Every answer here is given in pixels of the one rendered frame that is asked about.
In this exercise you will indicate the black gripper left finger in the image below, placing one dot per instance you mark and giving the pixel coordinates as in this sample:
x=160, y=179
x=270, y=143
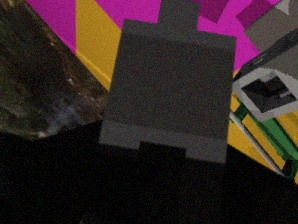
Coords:
x=47, y=181

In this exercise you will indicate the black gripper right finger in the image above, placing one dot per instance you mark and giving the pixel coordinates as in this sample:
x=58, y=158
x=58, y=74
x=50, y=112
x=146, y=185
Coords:
x=254, y=194

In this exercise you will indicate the white pin with dark red head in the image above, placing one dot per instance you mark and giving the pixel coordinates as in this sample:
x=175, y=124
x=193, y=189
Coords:
x=255, y=143

